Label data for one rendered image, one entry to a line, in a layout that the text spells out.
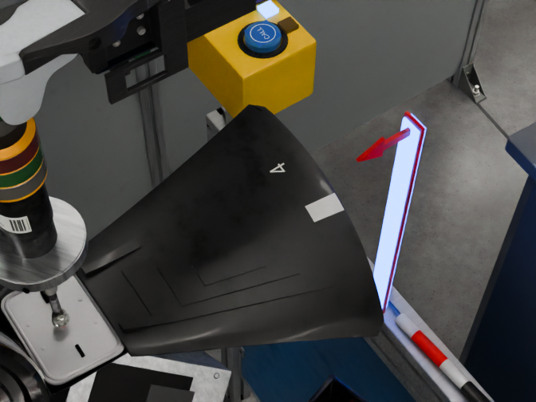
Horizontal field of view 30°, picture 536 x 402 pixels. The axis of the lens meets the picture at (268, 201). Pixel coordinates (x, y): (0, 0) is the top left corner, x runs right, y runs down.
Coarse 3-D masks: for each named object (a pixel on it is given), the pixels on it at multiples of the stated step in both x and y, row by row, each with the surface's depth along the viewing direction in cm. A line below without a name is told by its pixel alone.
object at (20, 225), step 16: (0, 208) 61; (16, 208) 60; (32, 208) 61; (48, 208) 63; (0, 224) 63; (16, 224) 62; (32, 224) 62; (48, 224) 64; (16, 240) 64; (32, 240) 64; (48, 240) 65; (32, 256) 65
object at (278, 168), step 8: (272, 160) 86; (280, 160) 86; (288, 160) 86; (264, 168) 86; (272, 168) 86; (280, 168) 86; (288, 168) 86; (272, 176) 86; (280, 176) 86; (288, 176) 86; (272, 184) 85
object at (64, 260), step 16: (64, 208) 68; (64, 224) 67; (80, 224) 67; (0, 240) 66; (64, 240) 66; (80, 240) 66; (0, 256) 65; (16, 256) 65; (48, 256) 66; (64, 256) 66; (80, 256) 66; (0, 272) 65; (16, 272) 65; (32, 272) 65; (48, 272) 65; (64, 272) 65; (16, 288) 65; (32, 288) 65; (48, 288) 65
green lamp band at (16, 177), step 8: (40, 144) 58; (40, 152) 58; (32, 160) 58; (40, 160) 59; (24, 168) 57; (32, 168) 58; (0, 176) 57; (8, 176) 57; (16, 176) 57; (24, 176) 58; (0, 184) 58; (8, 184) 58; (16, 184) 58
